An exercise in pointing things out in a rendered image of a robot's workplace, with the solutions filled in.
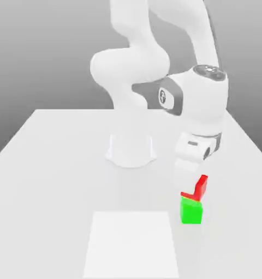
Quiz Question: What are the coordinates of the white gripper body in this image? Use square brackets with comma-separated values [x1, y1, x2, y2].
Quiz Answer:
[174, 158, 201, 184]

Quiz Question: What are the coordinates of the small red cube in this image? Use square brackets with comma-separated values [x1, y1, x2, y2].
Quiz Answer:
[180, 174, 209, 202]

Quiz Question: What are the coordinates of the small green cube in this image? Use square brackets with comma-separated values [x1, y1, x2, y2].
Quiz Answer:
[180, 196, 204, 225]

